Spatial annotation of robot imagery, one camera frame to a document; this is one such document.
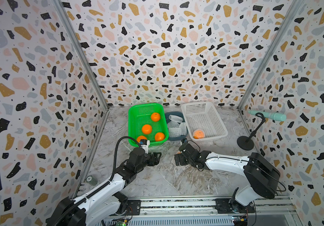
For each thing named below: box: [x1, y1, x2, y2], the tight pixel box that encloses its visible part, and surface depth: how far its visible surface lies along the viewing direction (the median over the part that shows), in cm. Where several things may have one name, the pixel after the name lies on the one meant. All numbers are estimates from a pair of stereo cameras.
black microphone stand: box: [236, 112, 267, 151], surface depth 100 cm
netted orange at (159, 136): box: [154, 132, 165, 142], surface depth 97 cm
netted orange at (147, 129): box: [142, 124, 153, 135], surface depth 105 cm
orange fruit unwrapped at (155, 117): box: [150, 112, 161, 122], surface depth 112 cm
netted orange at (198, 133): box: [192, 129, 205, 140], surface depth 99 cm
